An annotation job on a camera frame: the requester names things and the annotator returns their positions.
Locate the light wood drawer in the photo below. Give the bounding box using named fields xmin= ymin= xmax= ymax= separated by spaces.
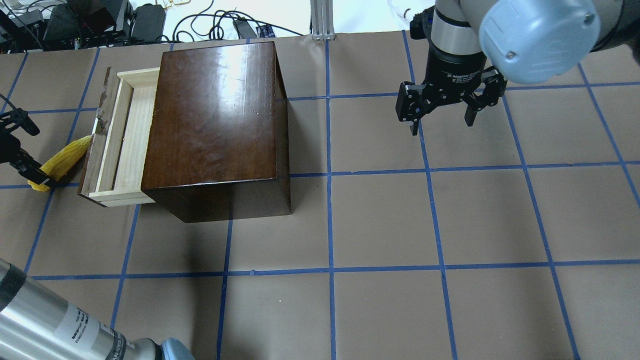
xmin=78 ymin=67 xmax=160 ymax=207

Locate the aluminium frame post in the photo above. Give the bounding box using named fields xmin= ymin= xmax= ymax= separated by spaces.
xmin=310 ymin=0 xmax=336 ymax=41

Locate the yellow corn cob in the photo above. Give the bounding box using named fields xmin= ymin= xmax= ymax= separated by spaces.
xmin=27 ymin=135 xmax=93 ymax=192

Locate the dark wooden drawer cabinet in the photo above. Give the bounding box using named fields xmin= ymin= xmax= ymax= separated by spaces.
xmin=141 ymin=41 xmax=292 ymax=223

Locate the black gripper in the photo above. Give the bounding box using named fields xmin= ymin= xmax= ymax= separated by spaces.
xmin=396 ymin=47 xmax=506 ymax=136

